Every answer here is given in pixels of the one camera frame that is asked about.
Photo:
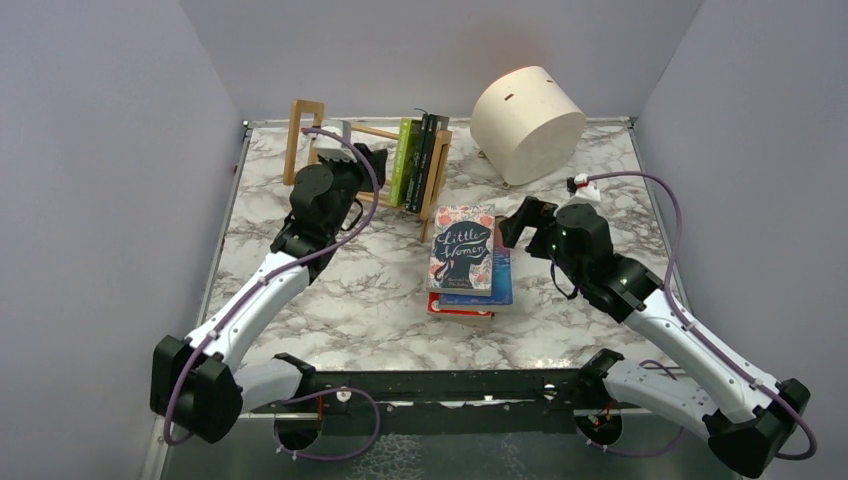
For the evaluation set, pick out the cream cylindrical lamp shade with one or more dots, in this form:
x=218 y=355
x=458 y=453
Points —
x=526 y=125

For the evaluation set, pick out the floral cover book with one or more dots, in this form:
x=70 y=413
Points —
x=461 y=258

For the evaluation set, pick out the dark green hardcover book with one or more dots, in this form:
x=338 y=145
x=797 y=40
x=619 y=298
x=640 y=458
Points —
x=435 y=123

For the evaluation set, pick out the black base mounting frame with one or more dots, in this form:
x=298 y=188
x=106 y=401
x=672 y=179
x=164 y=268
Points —
x=440 y=402

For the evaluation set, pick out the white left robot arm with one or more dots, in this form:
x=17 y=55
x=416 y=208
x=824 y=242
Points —
x=199 y=384

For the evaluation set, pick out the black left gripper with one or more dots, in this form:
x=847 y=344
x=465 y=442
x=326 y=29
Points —
x=365 y=164

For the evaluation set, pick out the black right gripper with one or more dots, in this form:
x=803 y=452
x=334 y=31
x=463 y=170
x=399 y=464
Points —
x=530 y=220

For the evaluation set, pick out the red spine paperback book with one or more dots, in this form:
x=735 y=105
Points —
x=435 y=309

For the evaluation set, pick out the lime green paperback book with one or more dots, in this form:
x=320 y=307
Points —
x=407 y=139

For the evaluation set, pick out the blue cover paperback book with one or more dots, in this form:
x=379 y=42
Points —
x=501 y=297

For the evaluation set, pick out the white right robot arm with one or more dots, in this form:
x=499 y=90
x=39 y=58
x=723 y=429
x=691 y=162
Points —
x=744 y=414

